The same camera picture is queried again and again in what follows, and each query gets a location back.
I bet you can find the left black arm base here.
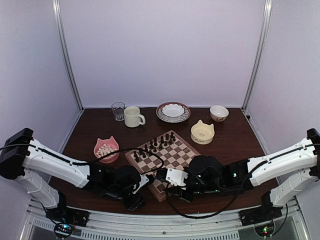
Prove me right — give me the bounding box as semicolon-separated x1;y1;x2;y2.
45;207;90;227

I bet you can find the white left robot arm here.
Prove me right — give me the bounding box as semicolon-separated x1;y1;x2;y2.
0;128;154;222

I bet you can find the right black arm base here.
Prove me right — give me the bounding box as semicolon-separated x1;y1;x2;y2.
238;206;282;226

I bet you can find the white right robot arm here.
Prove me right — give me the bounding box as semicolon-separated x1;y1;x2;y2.
156;128;320;221

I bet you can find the white chess pieces pile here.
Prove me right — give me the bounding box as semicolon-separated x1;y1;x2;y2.
95;144;116;158

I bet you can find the wooden chess board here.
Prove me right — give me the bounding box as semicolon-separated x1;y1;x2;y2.
124;130;202;202

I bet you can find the pink cat-ear bowl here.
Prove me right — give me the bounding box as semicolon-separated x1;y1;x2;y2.
93;136;120;164

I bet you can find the yellow cat-ear bowl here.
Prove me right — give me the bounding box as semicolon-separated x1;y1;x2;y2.
190;119;215;145

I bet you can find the white floral small bowl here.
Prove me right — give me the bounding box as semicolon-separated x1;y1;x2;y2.
209;105;229;122

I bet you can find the cream ribbed mug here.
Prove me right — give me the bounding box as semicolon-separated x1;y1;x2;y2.
124;106;146;128

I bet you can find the patterned brown rim plate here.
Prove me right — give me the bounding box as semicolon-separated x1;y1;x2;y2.
156;102;191;124

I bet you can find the white scalloped bowl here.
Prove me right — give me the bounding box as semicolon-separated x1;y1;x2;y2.
161;103;185;118

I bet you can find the clear drinking glass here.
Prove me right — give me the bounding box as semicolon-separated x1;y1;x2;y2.
111;101;126;122

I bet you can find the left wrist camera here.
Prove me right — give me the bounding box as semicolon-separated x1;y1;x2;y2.
132;174;155;194

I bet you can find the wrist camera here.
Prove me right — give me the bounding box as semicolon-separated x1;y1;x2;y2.
132;174;155;194
165;168;189;190

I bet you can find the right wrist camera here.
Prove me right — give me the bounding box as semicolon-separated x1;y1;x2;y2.
165;168;189;190

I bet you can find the right black cable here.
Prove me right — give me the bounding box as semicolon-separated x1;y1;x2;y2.
164;159;266;219

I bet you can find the black cable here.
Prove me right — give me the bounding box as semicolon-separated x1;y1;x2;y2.
164;159;266;219
87;147;165;176

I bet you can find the left black cable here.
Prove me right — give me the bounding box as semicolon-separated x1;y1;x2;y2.
87;147;165;176

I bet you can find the front aluminium rail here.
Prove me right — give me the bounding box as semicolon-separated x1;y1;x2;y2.
17;198;312;240

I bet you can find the left aluminium frame post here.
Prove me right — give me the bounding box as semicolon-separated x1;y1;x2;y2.
52;0;84;112

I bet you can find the aluminium frame post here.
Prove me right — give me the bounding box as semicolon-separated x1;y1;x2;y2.
52;0;84;112
241;0;273;113

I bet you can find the right aluminium frame post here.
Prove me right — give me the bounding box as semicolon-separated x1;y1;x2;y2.
241;0;273;113

